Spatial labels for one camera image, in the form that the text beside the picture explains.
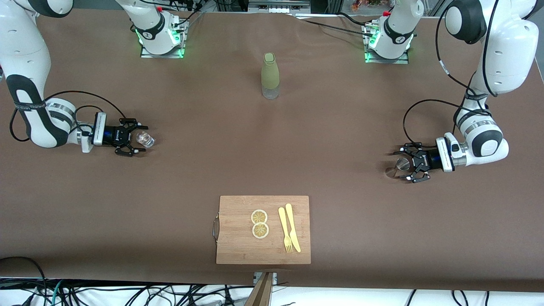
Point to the wooden beam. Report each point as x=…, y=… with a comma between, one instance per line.
x=260, y=293

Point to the yellow plastic fork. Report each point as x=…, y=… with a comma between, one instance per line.
x=283, y=225

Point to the yellow plastic knife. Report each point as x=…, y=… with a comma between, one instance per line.
x=292, y=229

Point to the wooden cutting board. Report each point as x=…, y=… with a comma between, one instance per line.
x=238, y=246

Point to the clear glass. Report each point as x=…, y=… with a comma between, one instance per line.
x=397, y=166

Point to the lemon slice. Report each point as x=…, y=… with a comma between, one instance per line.
x=259, y=216
x=260, y=230

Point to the grey power strip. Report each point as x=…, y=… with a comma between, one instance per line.
x=278, y=7

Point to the brown table cover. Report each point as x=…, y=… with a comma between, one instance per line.
x=127, y=204

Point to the green frosted bottle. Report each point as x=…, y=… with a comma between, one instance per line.
x=270, y=72

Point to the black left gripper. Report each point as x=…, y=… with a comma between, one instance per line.
x=428, y=160

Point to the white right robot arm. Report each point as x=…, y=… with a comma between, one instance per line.
x=25, y=51

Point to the metal bracket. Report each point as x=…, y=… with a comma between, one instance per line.
x=275, y=277

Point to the clear glass cup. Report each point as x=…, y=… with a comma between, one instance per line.
x=145, y=139

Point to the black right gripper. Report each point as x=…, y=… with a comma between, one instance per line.
x=114, y=135

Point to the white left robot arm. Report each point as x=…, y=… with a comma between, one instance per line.
x=510, y=51

